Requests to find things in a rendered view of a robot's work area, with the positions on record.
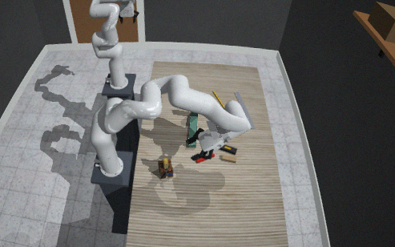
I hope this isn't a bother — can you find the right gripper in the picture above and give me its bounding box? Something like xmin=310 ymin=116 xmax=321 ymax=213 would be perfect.
xmin=186 ymin=128 xmax=225 ymax=160

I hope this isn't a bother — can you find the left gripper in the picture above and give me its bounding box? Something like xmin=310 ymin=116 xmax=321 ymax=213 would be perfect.
xmin=119 ymin=3 xmax=139 ymax=24

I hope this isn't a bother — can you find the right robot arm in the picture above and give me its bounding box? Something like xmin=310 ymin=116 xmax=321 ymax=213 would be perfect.
xmin=90 ymin=75 xmax=251 ymax=177

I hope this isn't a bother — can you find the grey metal ruler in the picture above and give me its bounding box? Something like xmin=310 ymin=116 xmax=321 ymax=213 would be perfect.
xmin=235 ymin=92 xmax=255 ymax=129

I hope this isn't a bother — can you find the black sliding bevel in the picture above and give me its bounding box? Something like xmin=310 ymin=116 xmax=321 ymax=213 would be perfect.
xmin=220 ymin=144 xmax=237 ymax=155

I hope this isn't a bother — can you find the teal flat bar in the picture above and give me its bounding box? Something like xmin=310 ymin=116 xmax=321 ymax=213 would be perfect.
xmin=188 ymin=112 xmax=198 ymax=148

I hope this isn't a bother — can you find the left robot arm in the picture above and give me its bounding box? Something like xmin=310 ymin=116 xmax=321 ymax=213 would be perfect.
xmin=89 ymin=0 xmax=135 ymax=90

